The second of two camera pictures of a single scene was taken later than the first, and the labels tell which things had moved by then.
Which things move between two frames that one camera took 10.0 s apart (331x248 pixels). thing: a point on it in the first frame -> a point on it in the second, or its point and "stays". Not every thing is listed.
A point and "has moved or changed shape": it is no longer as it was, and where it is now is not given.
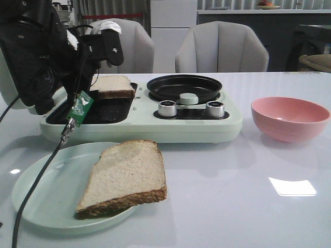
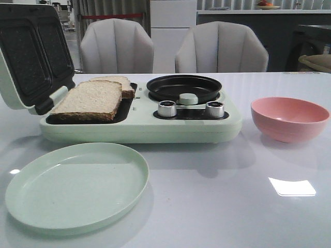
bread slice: x=112 y=87 stays
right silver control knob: x=215 y=109 stays
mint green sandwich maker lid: x=9 y=87 has moved or changed shape
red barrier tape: x=95 y=16 stays
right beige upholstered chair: x=220 y=46 stays
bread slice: x=126 y=174 -> x=94 y=100
